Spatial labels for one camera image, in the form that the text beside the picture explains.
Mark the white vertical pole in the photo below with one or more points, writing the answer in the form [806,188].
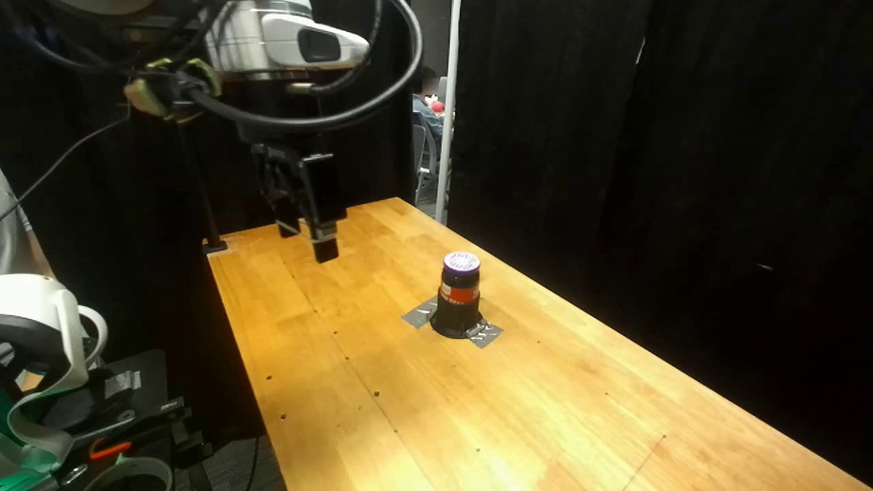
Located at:
[446,111]

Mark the black curtain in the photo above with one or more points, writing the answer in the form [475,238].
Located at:
[671,182]

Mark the dark upside-down cup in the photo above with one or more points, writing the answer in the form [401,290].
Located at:
[457,314]

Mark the purple rubber band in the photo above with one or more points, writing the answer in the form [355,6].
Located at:
[462,267]

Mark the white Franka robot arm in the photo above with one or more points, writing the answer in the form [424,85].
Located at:
[273,36]

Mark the grey tape strip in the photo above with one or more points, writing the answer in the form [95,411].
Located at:
[420,314]
[483,335]

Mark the olive wrist camera mount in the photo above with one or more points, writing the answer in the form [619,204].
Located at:
[168,85]

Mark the orange rubber band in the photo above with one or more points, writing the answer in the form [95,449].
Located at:
[460,297]

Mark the seated person in background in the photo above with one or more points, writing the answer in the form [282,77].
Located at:
[424,100]

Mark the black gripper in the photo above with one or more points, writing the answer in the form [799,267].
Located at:
[284,118]

